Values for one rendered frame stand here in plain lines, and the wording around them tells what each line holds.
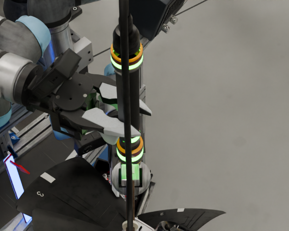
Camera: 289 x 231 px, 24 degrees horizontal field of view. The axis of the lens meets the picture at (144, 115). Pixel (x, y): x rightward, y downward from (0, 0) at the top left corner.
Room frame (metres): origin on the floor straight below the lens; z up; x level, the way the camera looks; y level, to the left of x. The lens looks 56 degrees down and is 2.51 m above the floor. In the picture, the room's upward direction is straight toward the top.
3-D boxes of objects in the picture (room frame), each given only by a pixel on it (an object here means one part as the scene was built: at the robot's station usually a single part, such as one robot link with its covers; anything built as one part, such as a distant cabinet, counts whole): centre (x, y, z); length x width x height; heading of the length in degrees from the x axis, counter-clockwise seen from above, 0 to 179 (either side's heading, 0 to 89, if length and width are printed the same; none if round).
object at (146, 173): (0.56, 0.02, 1.50); 0.09 x 0.07 x 0.10; 1
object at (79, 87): (0.62, 0.14, 1.63); 0.12 x 0.08 x 0.09; 66
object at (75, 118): (0.57, 0.09, 1.66); 0.09 x 0.05 x 0.02; 57
